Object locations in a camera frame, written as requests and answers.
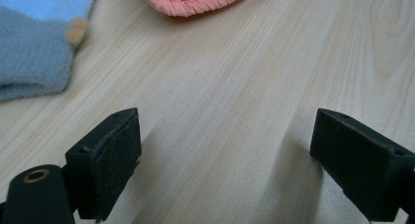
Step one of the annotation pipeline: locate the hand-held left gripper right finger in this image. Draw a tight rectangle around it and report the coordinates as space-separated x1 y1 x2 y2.
309 108 415 223

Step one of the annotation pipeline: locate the blue cloth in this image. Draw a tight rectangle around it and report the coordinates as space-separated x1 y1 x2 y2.
0 0 100 103

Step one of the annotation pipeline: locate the pink and grey glove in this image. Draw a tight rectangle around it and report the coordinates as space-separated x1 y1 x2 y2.
136 0 254 18

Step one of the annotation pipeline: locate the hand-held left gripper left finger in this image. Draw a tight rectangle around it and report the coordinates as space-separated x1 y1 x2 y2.
65 107 143 221

